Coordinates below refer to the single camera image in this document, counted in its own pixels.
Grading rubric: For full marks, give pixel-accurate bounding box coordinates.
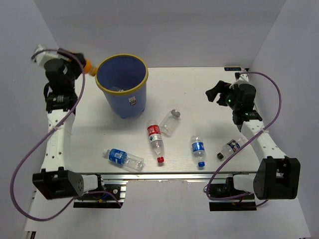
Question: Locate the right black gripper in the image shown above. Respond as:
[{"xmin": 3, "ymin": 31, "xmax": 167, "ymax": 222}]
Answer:
[{"xmin": 206, "ymin": 81, "xmax": 240, "ymax": 111}]

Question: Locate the orange juice bottle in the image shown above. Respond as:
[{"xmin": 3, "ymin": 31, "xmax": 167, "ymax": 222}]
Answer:
[{"xmin": 72, "ymin": 52, "xmax": 97, "ymax": 77}]

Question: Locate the black cap Pepsi bottle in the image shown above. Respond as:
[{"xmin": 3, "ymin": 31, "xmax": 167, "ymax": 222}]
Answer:
[{"xmin": 217, "ymin": 136, "xmax": 247, "ymax": 160}]

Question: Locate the blue cap Pepsi bottle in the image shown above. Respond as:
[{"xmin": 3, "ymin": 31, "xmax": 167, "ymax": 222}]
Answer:
[{"xmin": 190, "ymin": 135, "xmax": 206, "ymax": 168}]

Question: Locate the clear bottle with green label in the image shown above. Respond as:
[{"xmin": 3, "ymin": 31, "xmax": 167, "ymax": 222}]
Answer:
[{"xmin": 110, "ymin": 86, "xmax": 124, "ymax": 92}]

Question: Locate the clear jar with grey lid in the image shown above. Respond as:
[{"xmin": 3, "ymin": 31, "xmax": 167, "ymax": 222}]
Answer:
[{"xmin": 159, "ymin": 109, "xmax": 180, "ymax": 136}]

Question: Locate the red label water bottle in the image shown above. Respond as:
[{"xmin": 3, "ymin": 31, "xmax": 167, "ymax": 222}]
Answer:
[{"xmin": 147, "ymin": 119, "xmax": 164, "ymax": 164}]

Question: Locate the blue label water bottle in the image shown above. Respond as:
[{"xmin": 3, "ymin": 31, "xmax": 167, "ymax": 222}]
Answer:
[{"xmin": 103, "ymin": 148, "xmax": 144, "ymax": 172}]

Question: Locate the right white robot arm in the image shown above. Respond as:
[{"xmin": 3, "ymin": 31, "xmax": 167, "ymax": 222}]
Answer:
[{"xmin": 206, "ymin": 81, "xmax": 301, "ymax": 200}]

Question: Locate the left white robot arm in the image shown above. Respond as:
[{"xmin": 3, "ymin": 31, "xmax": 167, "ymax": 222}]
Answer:
[{"xmin": 32, "ymin": 49, "xmax": 105, "ymax": 200}]

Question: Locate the blue bin with yellow rim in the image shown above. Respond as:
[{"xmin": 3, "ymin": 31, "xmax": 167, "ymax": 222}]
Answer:
[{"xmin": 95, "ymin": 54, "xmax": 149, "ymax": 119}]

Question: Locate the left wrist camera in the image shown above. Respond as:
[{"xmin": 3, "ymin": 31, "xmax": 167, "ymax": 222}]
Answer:
[{"xmin": 31, "ymin": 44, "xmax": 59, "ymax": 68}]

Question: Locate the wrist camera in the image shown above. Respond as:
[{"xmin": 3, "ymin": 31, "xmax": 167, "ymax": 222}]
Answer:
[
  {"xmin": 229, "ymin": 72, "xmax": 249, "ymax": 89},
  {"xmin": 31, "ymin": 44, "xmax": 59, "ymax": 68}
]

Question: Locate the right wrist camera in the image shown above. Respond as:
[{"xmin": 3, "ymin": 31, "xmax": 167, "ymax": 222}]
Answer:
[{"xmin": 229, "ymin": 72, "xmax": 249, "ymax": 89}]

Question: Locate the aluminium table rail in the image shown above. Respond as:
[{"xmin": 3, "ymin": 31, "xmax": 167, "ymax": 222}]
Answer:
[{"xmin": 72, "ymin": 171, "xmax": 260, "ymax": 181}]

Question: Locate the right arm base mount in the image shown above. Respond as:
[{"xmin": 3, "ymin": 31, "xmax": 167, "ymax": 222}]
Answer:
[{"xmin": 203, "ymin": 173, "xmax": 257, "ymax": 212}]

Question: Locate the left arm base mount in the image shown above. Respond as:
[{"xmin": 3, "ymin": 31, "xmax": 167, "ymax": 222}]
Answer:
[{"xmin": 73, "ymin": 175, "xmax": 127, "ymax": 209}]

